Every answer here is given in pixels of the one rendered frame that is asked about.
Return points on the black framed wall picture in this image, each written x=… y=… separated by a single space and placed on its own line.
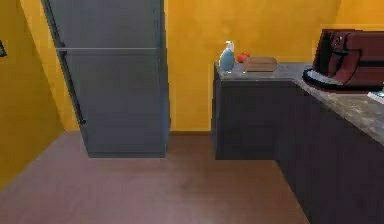
x=2 y=49

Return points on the red tomato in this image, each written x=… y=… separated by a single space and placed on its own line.
x=242 y=57

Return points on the pale teal flat object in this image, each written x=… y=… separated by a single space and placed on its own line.
x=377 y=96

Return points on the blue soap dispenser bottle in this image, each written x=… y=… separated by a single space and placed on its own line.
x=227 y=59

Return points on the grey fridge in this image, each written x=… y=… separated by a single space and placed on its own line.
x=116 y=93

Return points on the dark kitchen counter cabinet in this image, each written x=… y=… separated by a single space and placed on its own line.
x=266 y=120

